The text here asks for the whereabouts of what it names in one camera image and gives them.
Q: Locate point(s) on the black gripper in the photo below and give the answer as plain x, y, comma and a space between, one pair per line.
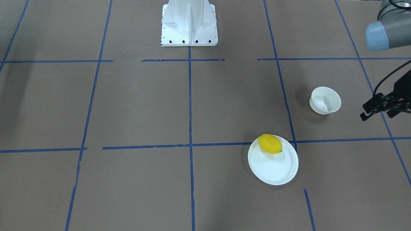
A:
382, 104

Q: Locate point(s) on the yellow lemon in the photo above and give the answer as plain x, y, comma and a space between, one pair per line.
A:
270, 144

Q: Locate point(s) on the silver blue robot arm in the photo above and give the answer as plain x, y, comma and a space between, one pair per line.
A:
391, 30

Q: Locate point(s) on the white bowl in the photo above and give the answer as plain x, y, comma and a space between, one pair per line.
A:
325, 100

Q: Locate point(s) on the white plate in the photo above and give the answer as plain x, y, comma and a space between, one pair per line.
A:
273, 169

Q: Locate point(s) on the brown paper table cover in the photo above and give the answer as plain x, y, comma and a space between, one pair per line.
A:
103, 129

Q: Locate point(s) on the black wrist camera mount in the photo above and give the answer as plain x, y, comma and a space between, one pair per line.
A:
391, 103

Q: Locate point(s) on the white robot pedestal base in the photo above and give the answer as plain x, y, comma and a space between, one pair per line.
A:
189, 23

